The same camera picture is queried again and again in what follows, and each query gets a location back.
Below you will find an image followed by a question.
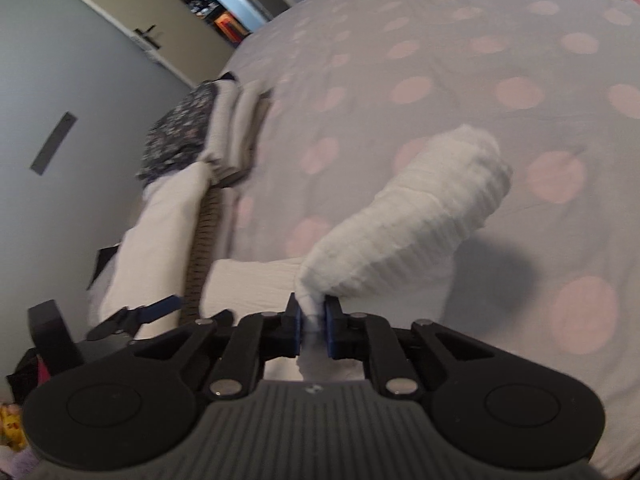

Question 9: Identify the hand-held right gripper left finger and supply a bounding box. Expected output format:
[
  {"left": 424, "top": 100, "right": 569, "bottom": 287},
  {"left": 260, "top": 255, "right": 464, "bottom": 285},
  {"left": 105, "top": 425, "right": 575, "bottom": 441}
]
[{"left": 107, "top": 292, "right": 304, "bottom": 401}]

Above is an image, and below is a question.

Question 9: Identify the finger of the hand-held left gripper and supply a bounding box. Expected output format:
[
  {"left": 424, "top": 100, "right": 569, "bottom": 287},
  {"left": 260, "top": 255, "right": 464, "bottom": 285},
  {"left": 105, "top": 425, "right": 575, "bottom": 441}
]
[{"left": 86, "top": 295, "right": 182, "bottom": 342}]

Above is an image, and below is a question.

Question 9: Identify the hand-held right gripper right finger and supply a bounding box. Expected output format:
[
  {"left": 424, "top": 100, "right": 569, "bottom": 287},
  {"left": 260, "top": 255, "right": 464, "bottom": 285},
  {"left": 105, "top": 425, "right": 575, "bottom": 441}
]
[{"left": 324, "top": 297, "right": 521, "bottom": 402}]

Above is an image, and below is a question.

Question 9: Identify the white crinkled garment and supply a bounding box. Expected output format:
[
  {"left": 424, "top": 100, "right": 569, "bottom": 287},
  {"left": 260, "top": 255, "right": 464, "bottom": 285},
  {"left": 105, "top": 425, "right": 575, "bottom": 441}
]
[{"left": 202, "top": 124, "right": 514, "bottom": 385}]

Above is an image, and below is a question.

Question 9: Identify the red and black bag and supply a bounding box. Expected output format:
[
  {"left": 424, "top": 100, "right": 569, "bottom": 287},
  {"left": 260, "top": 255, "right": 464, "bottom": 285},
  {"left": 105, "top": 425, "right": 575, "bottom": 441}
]
[{"left": 6, "top": 347, "right": 53, "bottom": 406}]

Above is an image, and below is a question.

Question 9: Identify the folded white textured garment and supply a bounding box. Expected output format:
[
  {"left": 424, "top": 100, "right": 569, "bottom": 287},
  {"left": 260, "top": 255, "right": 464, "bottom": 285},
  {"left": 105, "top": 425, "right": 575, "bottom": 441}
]
[{"left": 89, "top": 164, "right": 211, "bottom": 328}]

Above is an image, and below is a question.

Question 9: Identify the brown striped folded garment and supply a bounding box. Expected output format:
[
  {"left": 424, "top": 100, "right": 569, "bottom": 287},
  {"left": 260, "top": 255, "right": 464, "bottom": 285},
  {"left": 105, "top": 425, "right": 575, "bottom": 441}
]
[{"left": 180, "top": 182, "right": 223, "bottom": 323}]

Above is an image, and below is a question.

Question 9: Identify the yellow toy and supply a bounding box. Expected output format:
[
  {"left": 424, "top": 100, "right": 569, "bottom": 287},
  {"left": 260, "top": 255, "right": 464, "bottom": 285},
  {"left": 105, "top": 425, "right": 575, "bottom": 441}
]
[{"left": 0, "top": 402, "right": 27, "bottom": 453}]

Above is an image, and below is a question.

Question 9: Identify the purple cloth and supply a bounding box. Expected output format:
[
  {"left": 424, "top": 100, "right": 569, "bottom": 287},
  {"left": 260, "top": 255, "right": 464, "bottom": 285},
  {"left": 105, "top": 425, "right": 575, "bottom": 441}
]
[{"left": 0, "top": 452, "right": 48, "bottom": 480}]

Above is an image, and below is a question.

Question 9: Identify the folded dark floral garment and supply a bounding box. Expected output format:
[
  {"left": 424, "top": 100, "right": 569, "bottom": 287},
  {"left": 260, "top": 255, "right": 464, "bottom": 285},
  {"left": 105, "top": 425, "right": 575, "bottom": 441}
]
[{"left": 136, "top": 82, "right": 218, "bottom": 186}]

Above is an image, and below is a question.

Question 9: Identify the folded cream garment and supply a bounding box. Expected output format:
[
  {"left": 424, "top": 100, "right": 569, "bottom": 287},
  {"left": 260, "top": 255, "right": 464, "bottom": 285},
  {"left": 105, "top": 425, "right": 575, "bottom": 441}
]
[
  {"left": 200, "top": 82, "right": 242, "bottom": 176},
  {"left": 220, "top": 79, "right": 275, "bottom": 186}
]

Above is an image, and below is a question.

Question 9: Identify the colourful bookshelf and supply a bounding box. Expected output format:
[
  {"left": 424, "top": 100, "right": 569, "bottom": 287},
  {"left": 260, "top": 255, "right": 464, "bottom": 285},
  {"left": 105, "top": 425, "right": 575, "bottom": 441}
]
[{"left": 214, "top": 10, "right": 252, "bottom": 45}]

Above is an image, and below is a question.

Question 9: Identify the bed with polka dot sheet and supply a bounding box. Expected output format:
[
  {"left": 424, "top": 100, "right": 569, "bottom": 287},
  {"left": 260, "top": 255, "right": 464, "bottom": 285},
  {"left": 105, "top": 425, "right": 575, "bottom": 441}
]
[{"left": 190, "top": 0, "right": 640, "bottom": 480}]

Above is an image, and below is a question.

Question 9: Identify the dark wall switch panel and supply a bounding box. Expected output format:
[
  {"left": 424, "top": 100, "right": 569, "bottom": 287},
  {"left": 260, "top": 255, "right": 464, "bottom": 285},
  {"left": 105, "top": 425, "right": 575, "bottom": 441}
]
[{"left": 30, "top": 111, "right": 79, "bottom": 177}]

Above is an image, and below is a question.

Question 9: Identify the black door handle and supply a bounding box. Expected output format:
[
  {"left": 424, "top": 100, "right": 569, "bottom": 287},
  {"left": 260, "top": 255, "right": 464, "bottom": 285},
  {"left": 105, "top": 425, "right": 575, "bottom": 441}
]
[{"left": 134, "top": 25, "right": 162, "bottom": 51}]

